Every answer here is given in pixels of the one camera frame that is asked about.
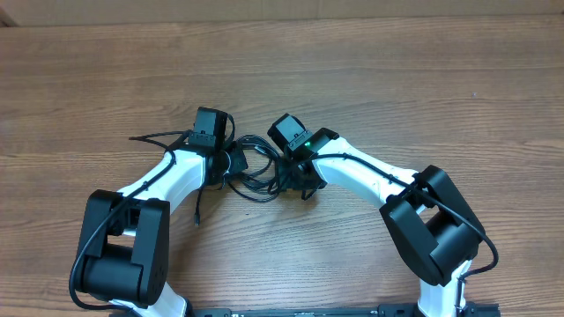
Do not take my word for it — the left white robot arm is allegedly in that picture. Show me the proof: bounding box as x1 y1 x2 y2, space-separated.
68 107 235 316

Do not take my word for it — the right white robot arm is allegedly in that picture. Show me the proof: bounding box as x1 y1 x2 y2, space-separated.
268 114 489 316

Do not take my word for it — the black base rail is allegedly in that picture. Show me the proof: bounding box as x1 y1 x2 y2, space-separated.
189 302 501 317

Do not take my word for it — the long black usb cable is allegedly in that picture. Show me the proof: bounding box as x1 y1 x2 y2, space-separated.
193 134 287 227

